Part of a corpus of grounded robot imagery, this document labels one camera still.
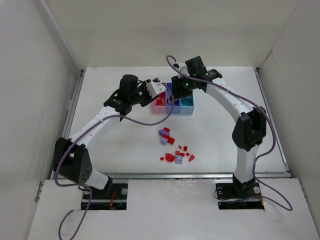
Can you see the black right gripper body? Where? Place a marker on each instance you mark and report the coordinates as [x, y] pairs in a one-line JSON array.
[[176, 91]]

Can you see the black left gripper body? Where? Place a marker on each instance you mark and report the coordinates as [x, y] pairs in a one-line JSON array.
[[145, 97]]

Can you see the red curved lego slab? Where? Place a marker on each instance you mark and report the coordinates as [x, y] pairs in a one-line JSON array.
[[162, 95]]

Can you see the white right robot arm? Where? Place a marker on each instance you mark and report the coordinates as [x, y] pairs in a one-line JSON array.
[[250, 124]]

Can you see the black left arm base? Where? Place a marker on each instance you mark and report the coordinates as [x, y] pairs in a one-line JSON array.
[[116, 200]]

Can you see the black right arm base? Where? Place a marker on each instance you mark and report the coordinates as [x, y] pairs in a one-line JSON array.
[[234, 195]]

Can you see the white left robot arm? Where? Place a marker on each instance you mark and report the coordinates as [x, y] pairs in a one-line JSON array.
[[72, 156]]

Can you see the three-compartment colour sorting tray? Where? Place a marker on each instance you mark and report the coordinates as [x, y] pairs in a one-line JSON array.
[[178, 109]]

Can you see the red lego in pink bin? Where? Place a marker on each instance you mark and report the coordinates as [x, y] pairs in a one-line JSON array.
[[159, 102]]

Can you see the red lego brick upper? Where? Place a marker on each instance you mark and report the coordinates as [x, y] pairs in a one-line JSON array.
[[165, 131]]

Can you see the red lego brick lower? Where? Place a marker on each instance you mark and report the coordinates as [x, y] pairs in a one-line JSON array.
[[171, 140]]

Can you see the light purple lego piece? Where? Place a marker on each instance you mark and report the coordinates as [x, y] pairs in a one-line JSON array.
[[163, 141]]

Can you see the red round horseshoe lego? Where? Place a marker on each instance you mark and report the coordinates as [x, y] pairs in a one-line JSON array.
[[169, 157]]

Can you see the lilac square lego plate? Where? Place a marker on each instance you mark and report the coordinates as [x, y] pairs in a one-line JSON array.
[[178, 159]]

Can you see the red wedge lego piece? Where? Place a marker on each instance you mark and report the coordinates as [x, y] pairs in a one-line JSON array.
[[192, 157]]

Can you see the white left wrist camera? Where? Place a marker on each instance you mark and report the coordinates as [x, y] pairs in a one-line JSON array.
[[155, 88]]

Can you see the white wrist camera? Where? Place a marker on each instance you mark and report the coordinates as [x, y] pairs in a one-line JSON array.
[[155, 88], [181, 67]]

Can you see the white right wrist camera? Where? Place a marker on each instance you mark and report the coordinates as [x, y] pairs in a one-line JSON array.
[[181, 67]]

